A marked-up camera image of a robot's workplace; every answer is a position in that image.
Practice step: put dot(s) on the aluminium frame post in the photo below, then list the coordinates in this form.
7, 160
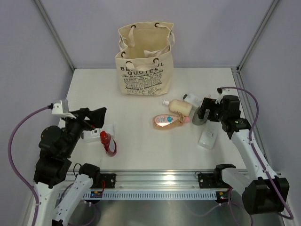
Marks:
259, 32
50, 26

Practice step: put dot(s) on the white rectangular bottle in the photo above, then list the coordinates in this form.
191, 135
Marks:
209, 134

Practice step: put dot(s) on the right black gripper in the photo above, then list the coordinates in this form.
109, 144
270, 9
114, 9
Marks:
208, 103

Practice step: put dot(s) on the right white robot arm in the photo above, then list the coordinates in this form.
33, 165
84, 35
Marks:
262, 190

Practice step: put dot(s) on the cream canvas tote bag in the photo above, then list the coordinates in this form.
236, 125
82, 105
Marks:
145, 63

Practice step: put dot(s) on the red liquid bottle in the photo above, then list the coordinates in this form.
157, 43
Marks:
108, 143

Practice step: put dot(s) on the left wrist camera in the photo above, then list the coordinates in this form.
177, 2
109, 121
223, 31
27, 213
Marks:
60, 107

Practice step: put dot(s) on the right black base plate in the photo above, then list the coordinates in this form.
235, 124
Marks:
207, 180

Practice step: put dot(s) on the aluminium mounting rail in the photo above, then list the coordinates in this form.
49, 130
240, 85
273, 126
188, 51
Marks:
173, 179

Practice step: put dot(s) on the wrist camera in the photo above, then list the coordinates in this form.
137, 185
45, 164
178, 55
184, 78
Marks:
60, 107
222, 92

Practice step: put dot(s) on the pink baby oil bottle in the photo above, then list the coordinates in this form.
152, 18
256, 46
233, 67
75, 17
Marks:
169, 121

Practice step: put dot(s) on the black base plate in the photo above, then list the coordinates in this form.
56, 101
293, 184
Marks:
108, 180
207, 180

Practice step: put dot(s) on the cream pump lotion bottle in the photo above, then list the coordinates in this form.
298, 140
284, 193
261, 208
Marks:
178, 106

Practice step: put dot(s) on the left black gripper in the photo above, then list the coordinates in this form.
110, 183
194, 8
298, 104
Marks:
96, 117

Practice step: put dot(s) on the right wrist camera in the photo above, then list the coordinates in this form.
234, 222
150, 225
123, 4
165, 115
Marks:
222, 92

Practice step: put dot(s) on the white bottle with dark cap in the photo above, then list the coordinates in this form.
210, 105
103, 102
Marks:
193, 100

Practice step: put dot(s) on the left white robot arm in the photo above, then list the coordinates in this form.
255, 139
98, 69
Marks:
56, 146

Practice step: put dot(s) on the left aluminium frame post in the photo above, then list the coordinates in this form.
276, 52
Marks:
50, 26

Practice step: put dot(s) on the right aluminium frame post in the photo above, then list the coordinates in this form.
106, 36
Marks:
259, 32

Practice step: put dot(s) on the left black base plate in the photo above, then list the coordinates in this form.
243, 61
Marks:
108, 180

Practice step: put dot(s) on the grey green pump bottle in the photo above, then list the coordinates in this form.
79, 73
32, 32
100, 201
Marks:
196, 120

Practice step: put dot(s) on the white slotted cable duct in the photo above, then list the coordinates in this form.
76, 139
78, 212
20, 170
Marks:
150, 195

